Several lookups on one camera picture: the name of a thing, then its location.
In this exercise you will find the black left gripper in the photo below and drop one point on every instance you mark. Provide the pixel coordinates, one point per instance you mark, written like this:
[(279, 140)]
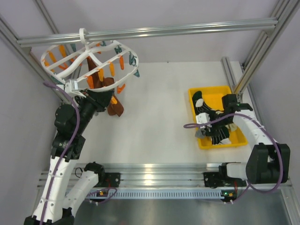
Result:
[(101, 100)]

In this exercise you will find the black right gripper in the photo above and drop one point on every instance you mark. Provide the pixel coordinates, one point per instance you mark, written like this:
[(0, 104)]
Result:
[(213, 125)]

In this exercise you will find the white round clip hanger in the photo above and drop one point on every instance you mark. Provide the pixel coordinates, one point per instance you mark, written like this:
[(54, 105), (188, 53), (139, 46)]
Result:
[(112, 58)]

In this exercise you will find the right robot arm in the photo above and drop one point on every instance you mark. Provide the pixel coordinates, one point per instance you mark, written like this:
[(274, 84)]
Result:
[(268, 162)]

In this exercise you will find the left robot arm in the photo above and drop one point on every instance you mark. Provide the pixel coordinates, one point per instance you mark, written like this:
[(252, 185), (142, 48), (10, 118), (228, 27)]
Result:
[(58, 205)]

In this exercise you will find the beige sock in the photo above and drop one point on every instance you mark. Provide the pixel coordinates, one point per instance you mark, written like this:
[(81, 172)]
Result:
[(232, 127)]

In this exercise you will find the yellow plastic tray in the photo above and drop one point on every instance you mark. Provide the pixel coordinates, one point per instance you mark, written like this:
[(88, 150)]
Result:
[(213, 97)]

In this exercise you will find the aluminium top crossbar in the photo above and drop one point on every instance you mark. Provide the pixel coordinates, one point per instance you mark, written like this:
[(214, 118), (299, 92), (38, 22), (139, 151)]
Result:
[(150, 32)]

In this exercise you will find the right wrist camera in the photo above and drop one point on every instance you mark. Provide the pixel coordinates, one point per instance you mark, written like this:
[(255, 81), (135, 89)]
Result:
[(203, 119)]

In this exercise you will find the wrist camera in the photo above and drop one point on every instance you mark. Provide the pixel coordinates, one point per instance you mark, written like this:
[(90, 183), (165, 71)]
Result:
[(71, 85), (203, 119)]

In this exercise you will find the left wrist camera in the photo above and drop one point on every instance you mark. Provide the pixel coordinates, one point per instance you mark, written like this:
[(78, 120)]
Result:
[(71, 85)]

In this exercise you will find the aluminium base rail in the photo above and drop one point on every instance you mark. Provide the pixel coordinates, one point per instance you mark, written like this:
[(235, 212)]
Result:
[(161, 175)]

